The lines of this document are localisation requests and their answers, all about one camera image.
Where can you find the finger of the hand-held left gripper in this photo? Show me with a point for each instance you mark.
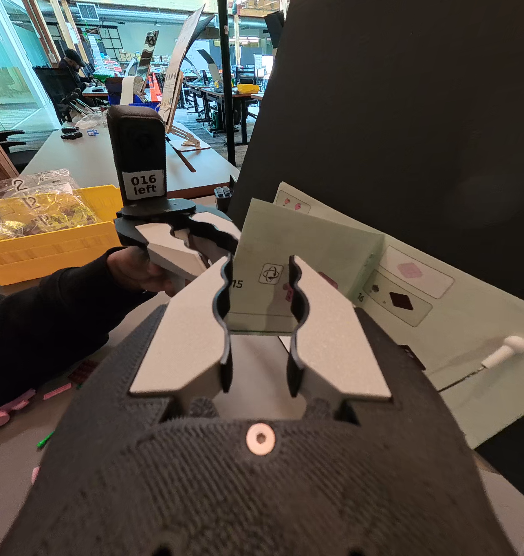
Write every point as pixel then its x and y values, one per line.
pixel 166 252
pixel 223 226

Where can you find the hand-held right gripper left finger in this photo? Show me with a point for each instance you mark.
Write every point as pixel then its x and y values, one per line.
pixel 184 347

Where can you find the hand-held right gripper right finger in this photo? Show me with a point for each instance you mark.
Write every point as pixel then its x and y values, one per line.
pixel 340 347

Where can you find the brick instruction booklet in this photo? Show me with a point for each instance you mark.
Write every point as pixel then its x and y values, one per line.
pixel 314 243

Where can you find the white book stand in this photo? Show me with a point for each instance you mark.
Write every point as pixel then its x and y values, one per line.
pixel 505 347

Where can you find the pink and brown branch assembly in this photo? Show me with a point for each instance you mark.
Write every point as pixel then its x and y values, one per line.
pixel 5 410

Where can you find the person's left forearm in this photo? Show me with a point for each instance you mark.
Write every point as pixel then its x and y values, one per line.
pixel 40 330

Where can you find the person's left hand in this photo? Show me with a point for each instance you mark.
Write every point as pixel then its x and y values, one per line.
pixel 131 269

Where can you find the black charger dock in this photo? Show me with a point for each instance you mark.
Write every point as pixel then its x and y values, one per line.
pixel 223 197

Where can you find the blue storage bin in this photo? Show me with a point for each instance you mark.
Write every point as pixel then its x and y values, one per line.
pixel 142 107

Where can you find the cardboard instruction board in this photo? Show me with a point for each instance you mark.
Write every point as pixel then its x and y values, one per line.
pixel 179 78

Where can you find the wooden office desk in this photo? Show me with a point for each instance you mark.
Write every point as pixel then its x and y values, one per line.
pixel 210 92

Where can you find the black office chair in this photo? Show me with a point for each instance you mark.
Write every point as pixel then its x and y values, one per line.
pixel 53 87

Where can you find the black pole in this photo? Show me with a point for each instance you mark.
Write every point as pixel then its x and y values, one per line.
pixel 226 87

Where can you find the yellow storage bin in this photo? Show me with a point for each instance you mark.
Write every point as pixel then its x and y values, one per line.
pixel 249 88
pixel 49 260

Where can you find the clear plastic bags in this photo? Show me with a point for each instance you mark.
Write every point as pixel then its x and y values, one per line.
pixel 27 204

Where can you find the scattered pink bricks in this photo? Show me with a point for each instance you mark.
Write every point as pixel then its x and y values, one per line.
pixel 58 392

